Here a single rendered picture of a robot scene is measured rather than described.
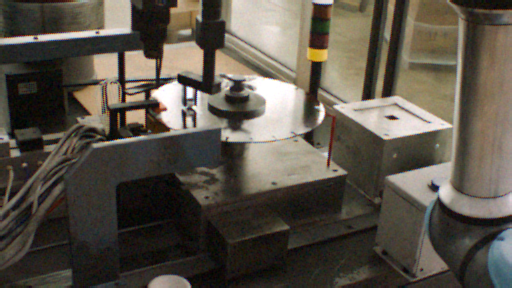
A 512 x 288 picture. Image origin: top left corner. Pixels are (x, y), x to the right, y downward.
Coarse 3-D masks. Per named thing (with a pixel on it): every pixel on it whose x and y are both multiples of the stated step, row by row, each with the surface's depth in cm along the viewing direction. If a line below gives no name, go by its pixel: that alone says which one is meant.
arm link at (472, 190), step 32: (448, 0) 77; (480, 0) 72; (480, 32) 75; (480, 64) 77; (480, 96) 79; (480, 128) 81; (480, 160) 82; (448, 192) 88; (480, 192) 84; (448, 224) 88; (480, 224) 85; (448, 256) 89
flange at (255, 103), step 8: (208, 96) 123; (216, 96) 123; (224, 96) 123; (232, 96) 120; (240, 96) 120; (248, 96) 121; (256, 96) 124; (208, 104) 121; (216, 104) 119; (224, 104) 119; (232, 104) 120; (240, 104) 120; (248, 104) 120; (256, 104) 121; (264, 104) 121; (224, 112) 118; (232, 112) 118; (240, 112) 118; (248, 112) 118; (256, 112) 119
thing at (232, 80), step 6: (222, 78) 123; (228, 78) 122; (234, 78) 120; (240, 78) 120; (246, 78) 122; (252, 78) 123; (222, 84) 118; (228, 84) 119; (234, 84) 120; (240, 84) 120; (246, 84) 119; (234, 90) 120; (240, 90) 120; (252, 90) 118
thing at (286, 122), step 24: (168, 96) 124; (264, 96) 127; (288, 96) 128; (312, 96) 129; (168, 120) 114; (192, 120) 115; (216, 120) 115; (240, 120) 116; (264, 120) 117; (288, 120) 117; (312, 120) 118
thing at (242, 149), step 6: (222, 144) 124; (228, 144) 123; (234, 144) 123; (240, 144) 123; (246, 144) 124; (222, 150) 125; (228, 150) 124; (234, 150) 124; (240, 150) 124; (246, 150) 125; (222, 156) 125; (228, 156) 124; (234, 156) 124; (240, 156) 124; (246, 156) 125
